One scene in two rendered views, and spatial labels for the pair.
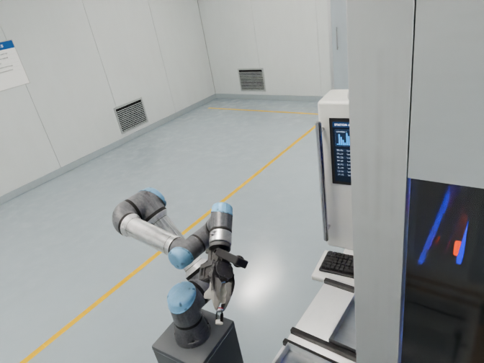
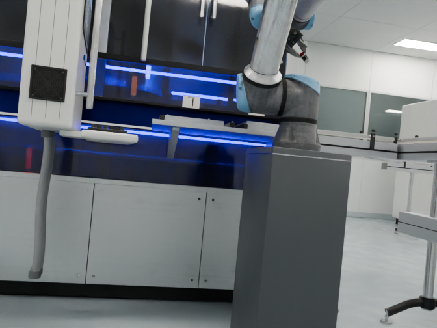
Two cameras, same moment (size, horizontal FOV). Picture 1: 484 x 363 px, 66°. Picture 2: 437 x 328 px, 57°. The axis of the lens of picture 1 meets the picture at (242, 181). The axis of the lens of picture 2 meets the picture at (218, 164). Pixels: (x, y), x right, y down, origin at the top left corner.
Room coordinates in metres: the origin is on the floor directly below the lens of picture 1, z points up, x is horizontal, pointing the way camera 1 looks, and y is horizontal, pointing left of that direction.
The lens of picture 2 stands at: (2.24, 0.95, 0.73)
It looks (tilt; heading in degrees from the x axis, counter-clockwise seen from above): 0 degrees down; 220
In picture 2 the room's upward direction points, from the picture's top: 5 degrees clockwise
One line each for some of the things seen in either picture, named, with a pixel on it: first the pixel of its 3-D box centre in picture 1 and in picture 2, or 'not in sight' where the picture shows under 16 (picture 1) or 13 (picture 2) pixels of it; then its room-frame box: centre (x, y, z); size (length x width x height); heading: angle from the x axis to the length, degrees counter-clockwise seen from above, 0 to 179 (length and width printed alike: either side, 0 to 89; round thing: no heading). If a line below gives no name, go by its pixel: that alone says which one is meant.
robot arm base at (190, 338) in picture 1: (190, 324); (296, 135); (1.11, 0.31, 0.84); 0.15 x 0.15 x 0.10
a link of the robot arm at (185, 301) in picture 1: (185, 302); (298, 97); (1.12, 0.31, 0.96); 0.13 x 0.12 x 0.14; 137
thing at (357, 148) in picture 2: not in sight; (337, 140); (0.03, -0.04, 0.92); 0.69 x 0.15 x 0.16; 140
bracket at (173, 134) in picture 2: not in sight; (172, 144); (0.98, -0.40, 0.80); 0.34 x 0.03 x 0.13; 50
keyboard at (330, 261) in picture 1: (366, 269); (107, 131); (1.27, -0.48, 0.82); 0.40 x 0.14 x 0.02; 56
